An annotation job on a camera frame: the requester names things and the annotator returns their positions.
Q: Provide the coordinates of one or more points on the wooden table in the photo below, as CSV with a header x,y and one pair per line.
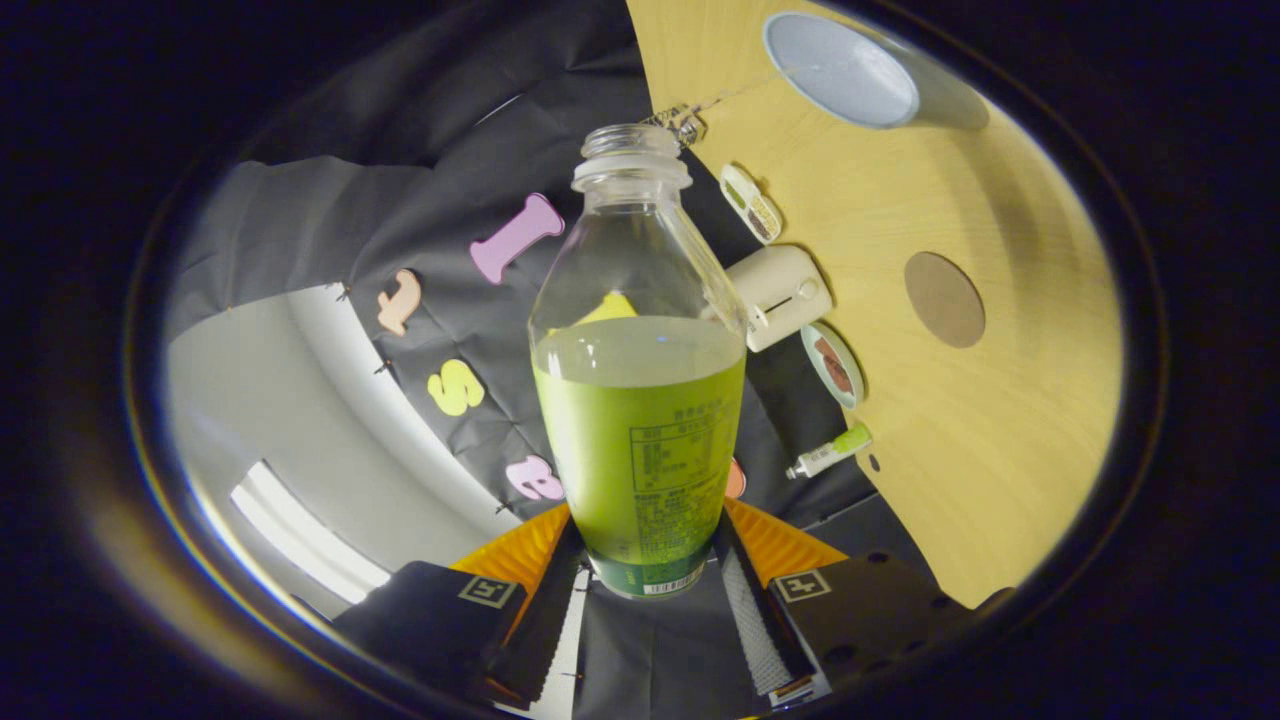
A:
x,y
1000,450

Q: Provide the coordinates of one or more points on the brown bread slice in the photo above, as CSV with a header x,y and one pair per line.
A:
x,y
842,375
827,350

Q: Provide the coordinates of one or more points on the pale green plate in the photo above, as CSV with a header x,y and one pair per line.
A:
x,y
851,393

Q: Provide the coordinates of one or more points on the white toaster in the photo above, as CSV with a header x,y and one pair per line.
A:
x,y
785,295

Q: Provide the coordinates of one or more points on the white cup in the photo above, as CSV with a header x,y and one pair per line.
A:
x,y
840,70

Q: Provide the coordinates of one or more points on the white divided snack tray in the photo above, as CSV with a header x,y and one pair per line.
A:
x,y
750,203

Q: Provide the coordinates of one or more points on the small white green bottle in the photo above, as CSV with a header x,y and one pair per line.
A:
x,y
830,457

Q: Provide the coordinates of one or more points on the ceiling light panel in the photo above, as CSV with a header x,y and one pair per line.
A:
x,y
300,540

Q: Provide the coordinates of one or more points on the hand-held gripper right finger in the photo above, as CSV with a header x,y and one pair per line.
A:
x,y
760,620

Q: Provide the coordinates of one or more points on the green label juice bottle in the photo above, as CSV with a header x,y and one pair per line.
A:
x,y
640,440

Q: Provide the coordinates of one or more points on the round brown coaster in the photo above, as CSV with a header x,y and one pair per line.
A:
x,y
945,300

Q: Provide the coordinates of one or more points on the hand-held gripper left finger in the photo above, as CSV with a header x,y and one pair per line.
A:
x,y
545,620

